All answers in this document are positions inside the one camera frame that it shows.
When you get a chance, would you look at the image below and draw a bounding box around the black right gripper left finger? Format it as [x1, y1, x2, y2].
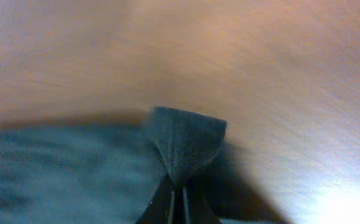
[135, 174, 174, 224]

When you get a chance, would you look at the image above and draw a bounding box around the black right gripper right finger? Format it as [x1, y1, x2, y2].
[182, 179, 221, 224]

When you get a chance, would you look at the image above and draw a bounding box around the dark green t-shirt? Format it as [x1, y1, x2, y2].
[0, 107, 285, 224]

